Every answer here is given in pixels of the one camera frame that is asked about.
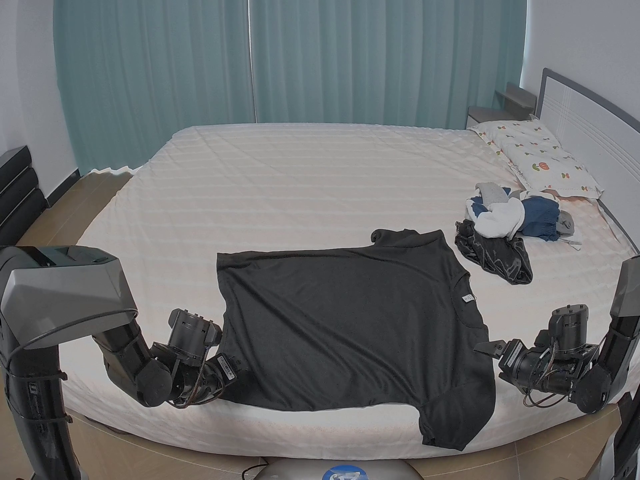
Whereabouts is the black satin garment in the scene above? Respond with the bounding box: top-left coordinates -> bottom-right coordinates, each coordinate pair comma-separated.
454,219 -> 535,287

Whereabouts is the bed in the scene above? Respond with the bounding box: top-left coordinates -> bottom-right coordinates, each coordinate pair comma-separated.
60,67 -> 640,456

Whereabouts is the white printed pillow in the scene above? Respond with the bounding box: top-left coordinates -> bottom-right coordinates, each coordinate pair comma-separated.
469,119 -> 605,200

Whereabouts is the black T-shirt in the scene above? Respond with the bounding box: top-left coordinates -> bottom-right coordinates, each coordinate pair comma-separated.
216,228 -> 497,452

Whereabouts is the grey bedside table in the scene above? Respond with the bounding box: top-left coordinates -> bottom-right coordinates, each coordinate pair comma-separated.
466,81 -> 538,130

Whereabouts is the blue-green curtain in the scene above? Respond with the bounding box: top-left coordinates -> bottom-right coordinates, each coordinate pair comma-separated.
247,0 -> 528,131
52,0 -> 258,176

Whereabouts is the black chest of drawers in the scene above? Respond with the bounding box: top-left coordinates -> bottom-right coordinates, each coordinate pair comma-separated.
0,145 -> 47,243

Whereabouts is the pile of clothes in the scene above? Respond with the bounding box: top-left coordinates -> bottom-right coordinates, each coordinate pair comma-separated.
465,182 -> 583,250

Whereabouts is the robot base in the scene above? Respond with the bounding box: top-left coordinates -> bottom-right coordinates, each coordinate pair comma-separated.
255,459 -> 426,480

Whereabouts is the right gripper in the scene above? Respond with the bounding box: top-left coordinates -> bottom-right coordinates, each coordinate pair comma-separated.
499,339 -> 546,386

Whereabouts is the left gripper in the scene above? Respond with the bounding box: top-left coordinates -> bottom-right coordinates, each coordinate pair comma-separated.
207,351 -> 242,389

